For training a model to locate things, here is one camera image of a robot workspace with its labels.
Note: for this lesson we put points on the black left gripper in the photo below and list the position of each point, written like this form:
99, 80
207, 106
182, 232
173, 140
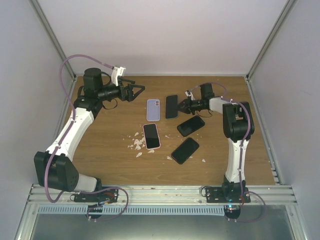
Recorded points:
129, 97

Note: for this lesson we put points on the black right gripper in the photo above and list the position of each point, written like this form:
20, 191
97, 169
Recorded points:
188, 106

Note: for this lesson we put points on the lavender phone case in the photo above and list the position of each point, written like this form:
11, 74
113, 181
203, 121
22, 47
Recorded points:
153, 110

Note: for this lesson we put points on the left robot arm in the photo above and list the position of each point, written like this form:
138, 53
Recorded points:
54, 167

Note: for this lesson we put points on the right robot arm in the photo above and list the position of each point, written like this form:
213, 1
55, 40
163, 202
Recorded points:
238, 126

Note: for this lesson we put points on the black phone upper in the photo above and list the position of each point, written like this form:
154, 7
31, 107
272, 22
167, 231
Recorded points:
190, 126

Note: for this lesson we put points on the black phone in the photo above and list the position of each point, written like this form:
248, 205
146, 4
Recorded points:
190, 126
184, 151

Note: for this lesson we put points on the black phone lower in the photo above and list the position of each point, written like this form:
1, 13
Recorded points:
184, 151

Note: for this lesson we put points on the phone in pink case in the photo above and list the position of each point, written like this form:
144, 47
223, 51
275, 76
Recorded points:
151, 135

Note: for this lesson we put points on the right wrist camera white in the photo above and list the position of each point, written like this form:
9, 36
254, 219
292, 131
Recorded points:
189, 95

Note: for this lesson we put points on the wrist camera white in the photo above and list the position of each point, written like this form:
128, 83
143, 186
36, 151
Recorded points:
189, 95
117, 71

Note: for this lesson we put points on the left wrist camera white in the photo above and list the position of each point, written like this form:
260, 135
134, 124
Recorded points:
117, 71

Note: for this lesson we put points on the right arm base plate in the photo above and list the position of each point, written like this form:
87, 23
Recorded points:
232, 197

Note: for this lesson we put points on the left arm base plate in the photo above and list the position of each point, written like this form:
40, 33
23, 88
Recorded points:
96, 201

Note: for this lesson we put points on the grey slotted cable duct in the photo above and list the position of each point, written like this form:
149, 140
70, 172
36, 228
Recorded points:
79, 209

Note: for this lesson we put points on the aluminium rail frame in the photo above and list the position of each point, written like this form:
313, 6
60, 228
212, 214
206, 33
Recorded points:
272, 214

